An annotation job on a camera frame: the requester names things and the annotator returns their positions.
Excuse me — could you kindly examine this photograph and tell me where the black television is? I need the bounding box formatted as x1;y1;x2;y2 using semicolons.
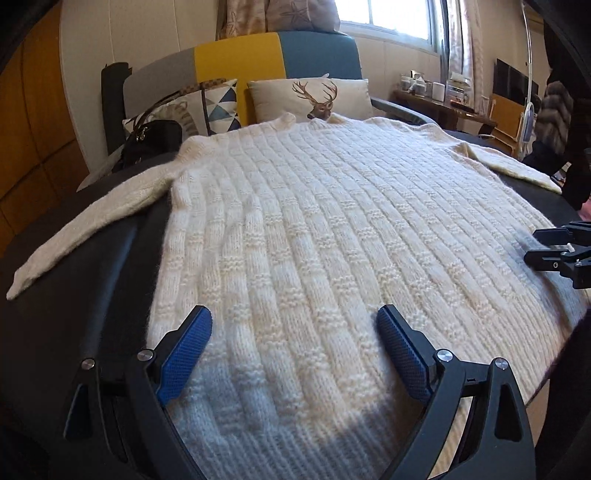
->
494;58;541;100

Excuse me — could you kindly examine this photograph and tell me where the grey yellow blue sofa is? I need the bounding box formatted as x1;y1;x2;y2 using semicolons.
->
76;30;437;192

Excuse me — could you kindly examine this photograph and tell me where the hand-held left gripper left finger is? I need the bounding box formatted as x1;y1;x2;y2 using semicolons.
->
62;305;214;480

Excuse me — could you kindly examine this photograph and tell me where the wooden wardrobe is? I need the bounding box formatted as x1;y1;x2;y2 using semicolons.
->
0;41;90;252

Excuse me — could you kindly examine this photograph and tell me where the window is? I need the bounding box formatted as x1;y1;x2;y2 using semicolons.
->
335;0;445;52

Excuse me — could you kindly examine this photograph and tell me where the black rolled mat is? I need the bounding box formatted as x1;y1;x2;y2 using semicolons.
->
100;62;133;156

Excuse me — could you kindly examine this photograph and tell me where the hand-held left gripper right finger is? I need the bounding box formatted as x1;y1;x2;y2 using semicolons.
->
376;304;536;480

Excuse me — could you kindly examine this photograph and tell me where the wooden side table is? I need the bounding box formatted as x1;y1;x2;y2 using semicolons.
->
392;90;497;134

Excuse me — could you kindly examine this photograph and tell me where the patterned curtain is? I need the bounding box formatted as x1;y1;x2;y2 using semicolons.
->
441;0;485;107

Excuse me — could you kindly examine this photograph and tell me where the white curved lamp pole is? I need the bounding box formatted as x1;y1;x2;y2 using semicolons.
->
517;0;539;158

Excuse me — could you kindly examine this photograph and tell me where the white knit sweater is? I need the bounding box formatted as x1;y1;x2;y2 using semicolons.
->
7;113;588;480

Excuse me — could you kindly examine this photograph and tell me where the black handbag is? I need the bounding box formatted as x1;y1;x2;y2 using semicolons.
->
111;117;183;174

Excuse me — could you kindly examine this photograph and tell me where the deer print cushion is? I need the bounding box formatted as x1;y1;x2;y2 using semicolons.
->
247;73;374;125

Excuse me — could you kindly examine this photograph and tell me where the brown checkered bag strap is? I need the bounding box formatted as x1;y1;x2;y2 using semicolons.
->
178;79;232;96

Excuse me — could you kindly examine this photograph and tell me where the triangle pattern cushion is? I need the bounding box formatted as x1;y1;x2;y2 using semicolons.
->
122;78;243;139

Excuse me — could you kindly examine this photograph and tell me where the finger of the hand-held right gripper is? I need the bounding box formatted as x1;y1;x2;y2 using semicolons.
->
524;247;591;275
533;220;591;247

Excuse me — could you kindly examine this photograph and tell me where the grey fur coat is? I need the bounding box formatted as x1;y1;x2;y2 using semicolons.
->
538;80;573;158

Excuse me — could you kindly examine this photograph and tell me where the yellow wooden chair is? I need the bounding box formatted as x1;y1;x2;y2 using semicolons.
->
487;92;532;153

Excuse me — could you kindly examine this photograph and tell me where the black hanging coat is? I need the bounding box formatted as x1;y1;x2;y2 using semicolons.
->
542;0;591;210

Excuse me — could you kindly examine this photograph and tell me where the stack of clear containers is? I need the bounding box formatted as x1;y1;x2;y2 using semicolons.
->
445;73;474;104

